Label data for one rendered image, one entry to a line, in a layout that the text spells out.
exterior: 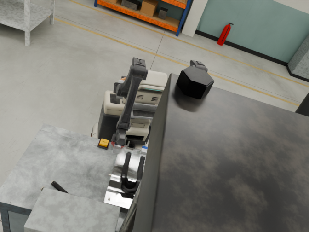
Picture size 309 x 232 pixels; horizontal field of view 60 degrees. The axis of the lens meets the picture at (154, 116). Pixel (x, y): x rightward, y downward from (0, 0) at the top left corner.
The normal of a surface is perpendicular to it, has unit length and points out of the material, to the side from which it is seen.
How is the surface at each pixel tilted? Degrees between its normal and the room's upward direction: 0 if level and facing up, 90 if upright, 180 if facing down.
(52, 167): 0
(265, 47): 90
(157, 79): 42
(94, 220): 0
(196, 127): 0
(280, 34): 90
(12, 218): 90
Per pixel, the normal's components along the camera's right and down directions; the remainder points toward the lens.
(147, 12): -0.22, 0.59
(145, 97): 0.11, 0.77
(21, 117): 0.29, -0.73
